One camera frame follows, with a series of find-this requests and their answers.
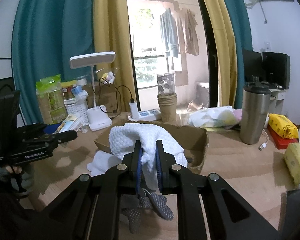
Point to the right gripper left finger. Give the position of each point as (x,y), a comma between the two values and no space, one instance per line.
(90,207)

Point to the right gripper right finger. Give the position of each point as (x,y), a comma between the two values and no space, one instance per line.
(208,207)

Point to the grey dotted socks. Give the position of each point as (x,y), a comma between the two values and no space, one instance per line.
(132,205)

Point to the white waffle towel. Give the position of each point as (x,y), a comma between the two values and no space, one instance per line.
(122,141)

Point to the gloved left hand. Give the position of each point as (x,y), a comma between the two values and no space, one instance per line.
(19,179)

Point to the green snack bag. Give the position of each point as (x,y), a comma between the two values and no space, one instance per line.
(51,99)

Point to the white small towel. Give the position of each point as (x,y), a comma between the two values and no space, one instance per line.
(102,161)

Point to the white perforated basket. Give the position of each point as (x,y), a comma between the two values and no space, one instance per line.
(78,108)

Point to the yellow green tissue pack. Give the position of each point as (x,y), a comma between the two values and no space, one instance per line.
(292,160)

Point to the brown cardboard box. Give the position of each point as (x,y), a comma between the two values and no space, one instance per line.
(193,140)

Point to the red flat box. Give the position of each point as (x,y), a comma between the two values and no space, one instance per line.
(280,143)

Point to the plastic bag of cloths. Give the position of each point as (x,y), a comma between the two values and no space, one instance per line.
(213,117)

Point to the white charger adapter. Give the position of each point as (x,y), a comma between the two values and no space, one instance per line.
(134,109)

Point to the stainless steel tumbler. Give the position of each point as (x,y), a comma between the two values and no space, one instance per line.
(255,106)

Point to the white power strip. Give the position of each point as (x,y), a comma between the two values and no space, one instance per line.
(148,115)

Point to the teal curtain left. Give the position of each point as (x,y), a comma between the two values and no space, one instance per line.
(46,33)

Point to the teal curtain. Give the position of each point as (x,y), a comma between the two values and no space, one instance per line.
(46,33)
(241,27)

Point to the white tv stand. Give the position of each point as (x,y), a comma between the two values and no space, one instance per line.
(277,100)

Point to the stack of brown paper cups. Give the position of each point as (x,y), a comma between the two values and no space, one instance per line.
(168,107)

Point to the yellow curtain left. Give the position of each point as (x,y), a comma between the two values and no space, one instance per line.
(112,33)

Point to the yellow curtain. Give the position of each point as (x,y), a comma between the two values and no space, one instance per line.
(112,33)
(226,50)

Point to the patterned clear cup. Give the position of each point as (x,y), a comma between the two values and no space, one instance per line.
(166,84)

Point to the black computer monitor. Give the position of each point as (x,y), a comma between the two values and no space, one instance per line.
(270,67)

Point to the yellow curtain right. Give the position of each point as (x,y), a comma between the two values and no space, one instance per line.
(226,50)

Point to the hanging blue shirt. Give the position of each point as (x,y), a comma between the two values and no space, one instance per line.
(169,34)

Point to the teal curtain right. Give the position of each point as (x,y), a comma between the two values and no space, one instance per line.
(241,27)

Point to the hanging beige shirt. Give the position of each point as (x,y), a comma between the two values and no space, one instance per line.
(186,29)

